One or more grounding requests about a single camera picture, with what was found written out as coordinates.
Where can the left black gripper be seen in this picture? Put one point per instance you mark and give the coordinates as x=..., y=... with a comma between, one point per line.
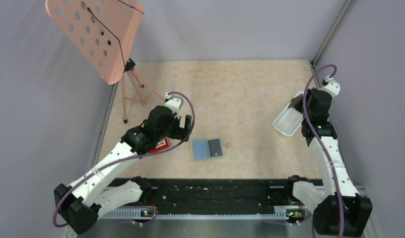
x=180, y=133

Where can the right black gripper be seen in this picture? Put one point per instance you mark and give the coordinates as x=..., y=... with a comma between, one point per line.
x=308, y=94

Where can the black gold VIP card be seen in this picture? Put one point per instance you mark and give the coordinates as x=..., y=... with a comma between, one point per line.
x=297, y=103

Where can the beige card holder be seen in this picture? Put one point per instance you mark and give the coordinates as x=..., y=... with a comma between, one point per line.
x=200, y=149

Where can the grey card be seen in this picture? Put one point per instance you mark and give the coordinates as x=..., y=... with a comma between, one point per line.
x=215, y=148

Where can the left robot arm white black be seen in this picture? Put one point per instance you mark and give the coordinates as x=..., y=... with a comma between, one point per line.
x=86, y=200

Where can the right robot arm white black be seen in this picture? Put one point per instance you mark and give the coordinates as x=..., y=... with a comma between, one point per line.
x=339, y=210

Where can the white perforated plastic basket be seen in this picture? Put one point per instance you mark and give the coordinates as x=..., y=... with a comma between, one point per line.
x=288, y=121

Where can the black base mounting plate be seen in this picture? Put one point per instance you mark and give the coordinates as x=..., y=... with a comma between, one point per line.
x=180, y=196

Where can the pink perforated music stand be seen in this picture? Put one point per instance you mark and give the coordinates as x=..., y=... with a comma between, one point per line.
x=104, y=31

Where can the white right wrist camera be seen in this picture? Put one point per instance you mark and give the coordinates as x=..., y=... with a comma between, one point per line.
x=330, y=86

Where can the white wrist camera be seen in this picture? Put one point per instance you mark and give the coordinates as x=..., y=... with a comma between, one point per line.
x=174, y=103
x=330, y=86

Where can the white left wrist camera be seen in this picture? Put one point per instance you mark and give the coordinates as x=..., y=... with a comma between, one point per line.
x=174, y=103

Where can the aluminium corner post right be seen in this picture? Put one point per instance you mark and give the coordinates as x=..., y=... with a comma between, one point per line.
x=348, y=5

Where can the aluminium side rail left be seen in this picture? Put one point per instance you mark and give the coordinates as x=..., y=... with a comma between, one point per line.
x=103, y=115

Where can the aluminium frame rail front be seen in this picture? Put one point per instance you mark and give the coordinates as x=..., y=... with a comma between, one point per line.
x=143, y=213

